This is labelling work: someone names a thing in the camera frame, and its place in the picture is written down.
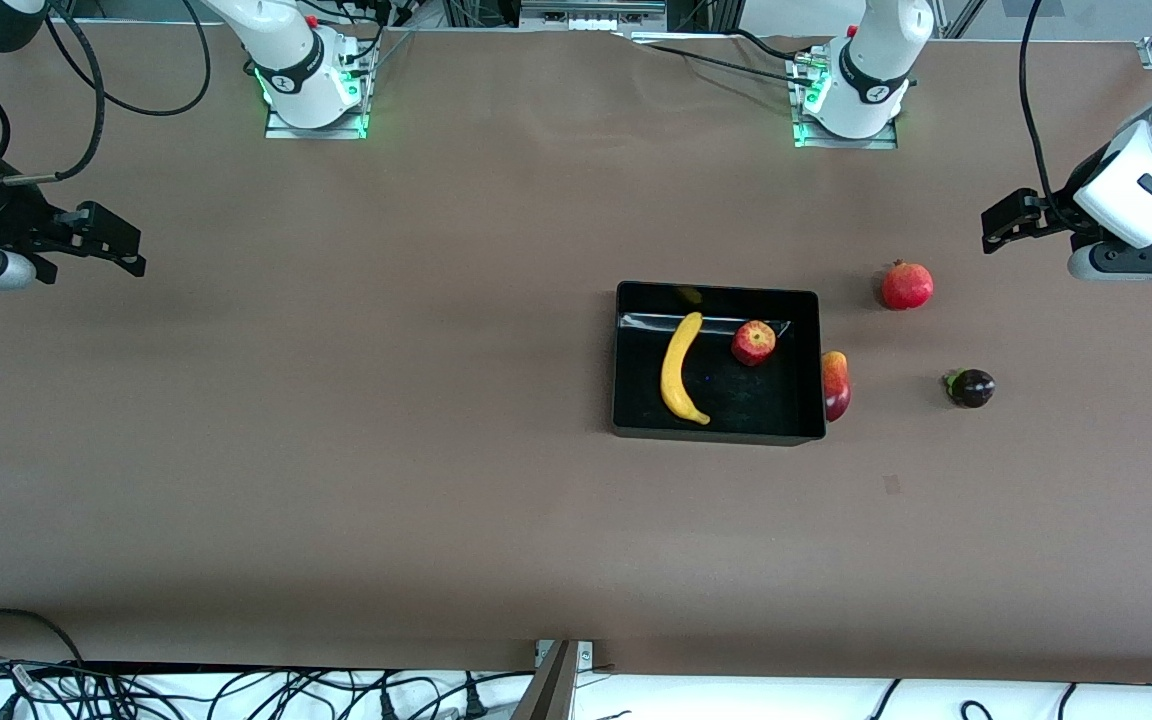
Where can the red yellow mango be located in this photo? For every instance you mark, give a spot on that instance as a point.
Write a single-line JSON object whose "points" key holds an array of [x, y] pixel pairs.
{"points": [[837, 385]]}

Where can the red pomegranate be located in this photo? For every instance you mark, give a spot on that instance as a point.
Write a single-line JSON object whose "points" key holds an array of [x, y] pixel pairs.
{"points": [[907, 287]]}

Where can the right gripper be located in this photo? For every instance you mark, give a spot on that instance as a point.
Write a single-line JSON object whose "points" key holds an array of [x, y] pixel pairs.
{"points": [[8, 218]]}

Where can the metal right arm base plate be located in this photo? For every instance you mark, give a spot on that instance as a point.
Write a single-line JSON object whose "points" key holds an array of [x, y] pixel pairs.
{"points": [[281, 130]]}

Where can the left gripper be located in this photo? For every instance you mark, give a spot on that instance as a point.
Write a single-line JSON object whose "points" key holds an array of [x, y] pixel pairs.
{"points": [[1053, 215]]}

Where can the grey metal post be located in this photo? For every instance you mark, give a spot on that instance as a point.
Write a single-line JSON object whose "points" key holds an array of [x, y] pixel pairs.
{"points": [[551, 690]]}

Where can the yellow banana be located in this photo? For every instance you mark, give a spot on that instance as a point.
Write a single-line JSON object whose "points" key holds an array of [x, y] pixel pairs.
{"points": [[674, 370]]}

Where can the red apple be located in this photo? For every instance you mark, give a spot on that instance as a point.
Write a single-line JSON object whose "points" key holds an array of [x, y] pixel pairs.
{"points": [[754, 343]]}

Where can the small silver metal bracket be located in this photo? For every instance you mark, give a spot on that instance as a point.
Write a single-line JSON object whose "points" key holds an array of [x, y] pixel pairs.
{"points": [[586, 655]]}

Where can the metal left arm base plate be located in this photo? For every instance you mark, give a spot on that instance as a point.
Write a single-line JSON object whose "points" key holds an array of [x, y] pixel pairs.
{"points": [[886, 142]]}

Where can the black rectangular plastic box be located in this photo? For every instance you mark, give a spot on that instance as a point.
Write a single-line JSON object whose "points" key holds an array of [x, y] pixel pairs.
{"points": [[756, 400]]}

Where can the aluminium frame with silver strip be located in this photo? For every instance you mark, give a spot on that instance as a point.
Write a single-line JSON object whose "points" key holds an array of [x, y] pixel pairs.
{"points": [[591, 12]]}

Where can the dark purple mangosteen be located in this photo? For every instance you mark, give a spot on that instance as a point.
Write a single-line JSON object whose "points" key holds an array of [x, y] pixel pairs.
{"points": [[974, 388]]}

